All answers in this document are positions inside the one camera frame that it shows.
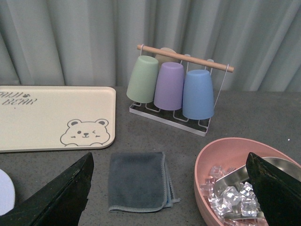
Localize blue cup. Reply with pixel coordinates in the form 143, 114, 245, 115
182, 70, 214, 120

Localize green cup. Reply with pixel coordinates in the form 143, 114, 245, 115
127, 56, 158, 103

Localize grey folded cloth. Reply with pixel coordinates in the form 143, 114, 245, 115
108, 152, 181, 213

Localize beige cup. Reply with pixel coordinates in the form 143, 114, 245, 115
155, 47, 177, 66

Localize metal scoop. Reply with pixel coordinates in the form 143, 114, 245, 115
213, 157, 301, 220

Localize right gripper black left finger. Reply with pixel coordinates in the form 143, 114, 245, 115
0, 153, 94, 226

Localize white round plate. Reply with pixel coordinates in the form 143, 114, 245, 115
0, 170, 16, 216

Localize beige bear tray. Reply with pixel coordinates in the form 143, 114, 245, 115
0, 86, 116, 153

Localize purple cup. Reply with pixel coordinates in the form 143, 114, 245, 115
154, 62, 184, 111

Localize clear ice cubes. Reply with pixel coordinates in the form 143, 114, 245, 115
200, 166, 266, 226

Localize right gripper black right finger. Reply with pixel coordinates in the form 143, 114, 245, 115
246, 152, 301, 226

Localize pink bowl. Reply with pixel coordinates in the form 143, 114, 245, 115
194, 137, 300, 226

